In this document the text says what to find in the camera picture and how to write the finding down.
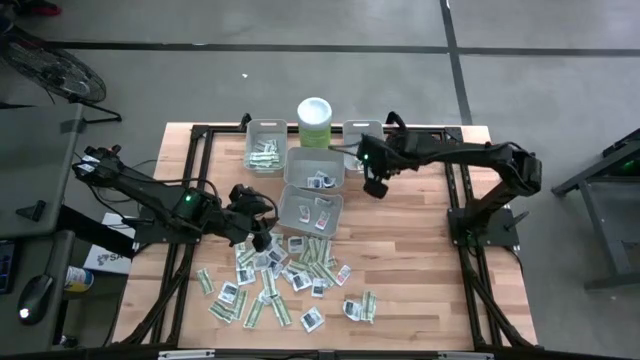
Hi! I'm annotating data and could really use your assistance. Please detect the black keypad device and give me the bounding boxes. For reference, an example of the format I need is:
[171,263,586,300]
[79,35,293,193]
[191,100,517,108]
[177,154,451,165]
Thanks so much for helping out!
[0,241,16,295]

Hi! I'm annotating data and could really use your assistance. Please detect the black computer mouse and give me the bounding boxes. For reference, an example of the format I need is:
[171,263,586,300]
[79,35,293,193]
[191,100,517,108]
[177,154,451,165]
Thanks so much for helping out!
[16,273,55,327]

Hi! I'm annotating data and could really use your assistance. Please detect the wide grey plastic bin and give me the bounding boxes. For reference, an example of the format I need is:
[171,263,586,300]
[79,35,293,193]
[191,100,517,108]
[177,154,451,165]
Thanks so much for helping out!
[283,146,346,190]
[275,183,345,239]

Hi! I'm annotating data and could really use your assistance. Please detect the grey plastic bin with slots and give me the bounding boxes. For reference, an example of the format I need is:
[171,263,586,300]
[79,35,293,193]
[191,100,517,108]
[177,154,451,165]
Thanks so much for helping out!
[342,119,386,177]
[243,118,289,177]

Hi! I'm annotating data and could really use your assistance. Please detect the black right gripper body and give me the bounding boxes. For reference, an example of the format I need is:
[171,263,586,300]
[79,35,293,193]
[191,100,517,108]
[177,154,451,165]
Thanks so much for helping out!
[359,133,408,181]

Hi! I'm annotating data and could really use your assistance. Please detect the black wedge-shaped object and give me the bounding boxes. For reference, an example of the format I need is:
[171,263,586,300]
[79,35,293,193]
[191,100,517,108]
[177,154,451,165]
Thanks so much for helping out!
[15,199,47,223]

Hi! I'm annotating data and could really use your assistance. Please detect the dark grey metal cart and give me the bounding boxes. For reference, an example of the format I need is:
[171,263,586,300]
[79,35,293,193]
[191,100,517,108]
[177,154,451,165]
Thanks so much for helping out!
[551,127,640,291]

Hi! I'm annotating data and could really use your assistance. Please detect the white and yellow can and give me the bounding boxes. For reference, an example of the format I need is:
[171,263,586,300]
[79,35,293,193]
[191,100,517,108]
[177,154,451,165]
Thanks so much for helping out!
[64,266,95,293]

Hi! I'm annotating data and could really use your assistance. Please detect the green wipes canister white lid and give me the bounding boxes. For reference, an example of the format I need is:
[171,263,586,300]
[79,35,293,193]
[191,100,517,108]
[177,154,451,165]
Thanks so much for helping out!
[296,96,334,150]

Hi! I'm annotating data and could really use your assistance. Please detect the grey side table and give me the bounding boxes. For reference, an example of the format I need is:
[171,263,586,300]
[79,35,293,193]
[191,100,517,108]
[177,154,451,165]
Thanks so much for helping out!
[0,102,85,237]

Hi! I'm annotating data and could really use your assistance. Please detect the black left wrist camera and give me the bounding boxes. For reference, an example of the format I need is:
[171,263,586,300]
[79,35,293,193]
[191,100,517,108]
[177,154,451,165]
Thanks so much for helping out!
[251,230,274,254]

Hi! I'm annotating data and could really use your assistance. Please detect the black floor fan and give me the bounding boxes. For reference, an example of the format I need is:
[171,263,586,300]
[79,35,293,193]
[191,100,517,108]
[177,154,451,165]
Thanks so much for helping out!
[0,24,124,124]

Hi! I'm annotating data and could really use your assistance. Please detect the black diagonal bar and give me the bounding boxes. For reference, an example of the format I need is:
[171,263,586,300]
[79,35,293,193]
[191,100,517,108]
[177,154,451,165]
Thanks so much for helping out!
[57,204,136,260]

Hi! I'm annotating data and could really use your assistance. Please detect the white printed cardboard box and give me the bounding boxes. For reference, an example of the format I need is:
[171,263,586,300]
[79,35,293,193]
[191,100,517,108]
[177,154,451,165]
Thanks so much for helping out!
[82,212,139,275]

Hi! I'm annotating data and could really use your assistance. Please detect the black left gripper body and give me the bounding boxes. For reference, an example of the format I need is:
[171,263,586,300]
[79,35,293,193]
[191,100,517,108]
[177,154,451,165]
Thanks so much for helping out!
[226,183,279,242]

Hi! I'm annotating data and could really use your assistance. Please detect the red and black object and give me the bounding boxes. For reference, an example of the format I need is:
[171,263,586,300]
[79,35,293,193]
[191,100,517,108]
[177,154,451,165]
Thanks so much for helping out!
[22,0,64,16]

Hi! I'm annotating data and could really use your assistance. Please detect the silver mounting bracket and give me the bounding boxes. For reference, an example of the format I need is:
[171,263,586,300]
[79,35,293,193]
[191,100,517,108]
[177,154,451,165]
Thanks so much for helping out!
[157,349,216,360]
[437,351,495,360]

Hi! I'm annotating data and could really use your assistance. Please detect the grey desk top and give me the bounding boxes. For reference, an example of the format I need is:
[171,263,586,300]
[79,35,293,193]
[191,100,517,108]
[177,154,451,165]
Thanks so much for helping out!
[0,234,76,354]

